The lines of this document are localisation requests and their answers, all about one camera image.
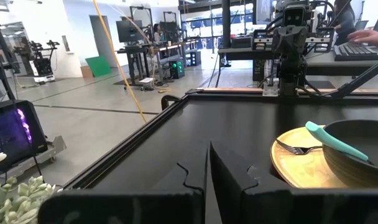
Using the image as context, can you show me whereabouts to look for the teal handled fork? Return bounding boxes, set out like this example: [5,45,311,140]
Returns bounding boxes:
[275,138,324,156]

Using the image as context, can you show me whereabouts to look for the green board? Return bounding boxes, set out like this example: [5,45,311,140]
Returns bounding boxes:
[85,55,112,78]

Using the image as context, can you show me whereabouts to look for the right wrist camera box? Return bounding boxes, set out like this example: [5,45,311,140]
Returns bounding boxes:
[283,6,307,27]

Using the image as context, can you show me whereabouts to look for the black computer monitor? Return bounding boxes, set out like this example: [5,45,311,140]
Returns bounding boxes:
[116,19,145,44]

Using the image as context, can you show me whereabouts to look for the yellow round plate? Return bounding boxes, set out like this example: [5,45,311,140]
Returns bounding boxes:
[269,126,348,189]

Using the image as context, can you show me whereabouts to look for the black table edge frame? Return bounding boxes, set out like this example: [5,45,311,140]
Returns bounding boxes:
[63,88,378,190]

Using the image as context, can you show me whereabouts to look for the thin yellow cable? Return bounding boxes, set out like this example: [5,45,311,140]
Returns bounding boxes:
[148,46,173,94]

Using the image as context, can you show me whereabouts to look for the black computer tower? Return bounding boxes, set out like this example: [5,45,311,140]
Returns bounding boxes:
[0,99,48,175]

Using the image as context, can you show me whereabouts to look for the teal handled spoon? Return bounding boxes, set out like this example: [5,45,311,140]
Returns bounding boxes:
[305,121,375,166]

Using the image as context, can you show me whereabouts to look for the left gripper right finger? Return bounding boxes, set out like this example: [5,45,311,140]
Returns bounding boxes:
[210,141,378,224]

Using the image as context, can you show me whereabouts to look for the person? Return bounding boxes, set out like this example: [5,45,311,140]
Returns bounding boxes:
[153,23,165,44]
[331,0,357,46]

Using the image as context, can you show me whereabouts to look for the black diagonal frame strut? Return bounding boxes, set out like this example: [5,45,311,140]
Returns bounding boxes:
[324,57,378,99]

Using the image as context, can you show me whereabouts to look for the black background desk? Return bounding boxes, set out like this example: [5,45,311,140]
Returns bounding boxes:
[117,40,198,91]

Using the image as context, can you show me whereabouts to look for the person's hand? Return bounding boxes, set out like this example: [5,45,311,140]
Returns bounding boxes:
[347,29,378,44]

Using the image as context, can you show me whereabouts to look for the dark grey ribbed bowl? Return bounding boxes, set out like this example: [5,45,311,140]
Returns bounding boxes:
[321,119,378,189]

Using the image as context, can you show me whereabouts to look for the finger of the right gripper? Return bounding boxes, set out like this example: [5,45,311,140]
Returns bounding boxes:
[289,26,308,56]
[271,26,290,56]

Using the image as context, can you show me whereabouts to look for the green lit computer tower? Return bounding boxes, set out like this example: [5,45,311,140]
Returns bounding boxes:
[169,59,186,79]

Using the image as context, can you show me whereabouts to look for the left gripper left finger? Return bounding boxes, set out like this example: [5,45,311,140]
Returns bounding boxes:
[38,141,208,224]

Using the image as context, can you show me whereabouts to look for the black keyboard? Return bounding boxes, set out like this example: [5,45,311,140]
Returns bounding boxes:
[333,43,378,62]

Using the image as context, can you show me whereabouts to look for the grey wheeled dolly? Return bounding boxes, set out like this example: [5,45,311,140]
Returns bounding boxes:
[2,135,67,180]

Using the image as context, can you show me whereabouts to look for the black background robot arms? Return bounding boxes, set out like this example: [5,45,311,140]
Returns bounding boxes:
[13,39,61,84]

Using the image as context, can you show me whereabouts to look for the thick yellow hanging cable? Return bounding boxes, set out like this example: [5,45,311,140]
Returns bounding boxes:
[92,0,148,124]

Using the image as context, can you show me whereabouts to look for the grey desk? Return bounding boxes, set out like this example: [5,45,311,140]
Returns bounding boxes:
[218,46,378,77]

